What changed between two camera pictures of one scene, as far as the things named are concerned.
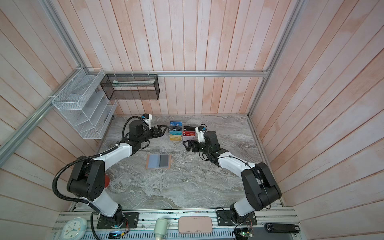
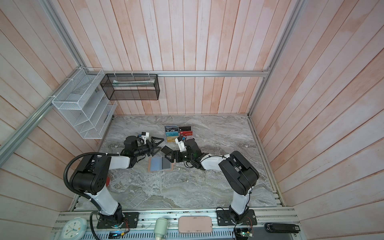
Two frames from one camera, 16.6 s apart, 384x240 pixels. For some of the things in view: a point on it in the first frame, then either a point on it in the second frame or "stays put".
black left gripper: x=161 y=133 -> x=153 y=142
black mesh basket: x=131 y=87 stays put
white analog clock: x=74 y=229 stays put
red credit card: x=189 y=133 stays put
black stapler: x=282 y=228 stays put
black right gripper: x=188 y=147 -> x=178 y=153
